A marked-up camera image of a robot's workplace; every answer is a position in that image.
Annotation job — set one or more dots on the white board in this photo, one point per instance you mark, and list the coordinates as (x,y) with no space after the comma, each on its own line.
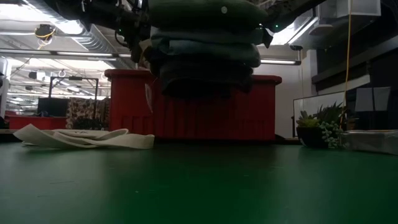
(373,99)

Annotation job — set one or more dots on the light blue garment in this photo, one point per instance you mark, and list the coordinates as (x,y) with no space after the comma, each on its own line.
(211,46)

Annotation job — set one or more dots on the floral curtain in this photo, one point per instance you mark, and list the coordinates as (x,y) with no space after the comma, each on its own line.
(81,109)

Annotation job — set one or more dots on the red plastic laundry bin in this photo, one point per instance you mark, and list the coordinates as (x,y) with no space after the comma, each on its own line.
(192,118)

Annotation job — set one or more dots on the clear box orange label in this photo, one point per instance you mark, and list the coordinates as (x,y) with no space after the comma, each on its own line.
(370,141)

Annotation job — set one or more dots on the black monitor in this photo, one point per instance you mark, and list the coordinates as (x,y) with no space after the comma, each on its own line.
(53,107)

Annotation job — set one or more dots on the white tote bag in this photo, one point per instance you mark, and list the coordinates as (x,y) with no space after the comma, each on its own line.
(87,138)

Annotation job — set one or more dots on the dark green garment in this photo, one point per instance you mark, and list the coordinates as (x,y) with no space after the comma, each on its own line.
(205,12)

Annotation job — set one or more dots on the silver ventilation duct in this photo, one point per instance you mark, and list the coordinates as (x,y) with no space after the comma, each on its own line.
(62,25)

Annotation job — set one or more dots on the artificial succulent plant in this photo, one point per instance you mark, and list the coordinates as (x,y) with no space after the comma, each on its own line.
(323,127)

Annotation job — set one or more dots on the dark blue jeans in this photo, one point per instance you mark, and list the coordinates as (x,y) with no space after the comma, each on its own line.
(205,77)

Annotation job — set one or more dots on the white ceiling box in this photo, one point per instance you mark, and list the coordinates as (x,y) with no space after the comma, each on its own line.
(357,7)

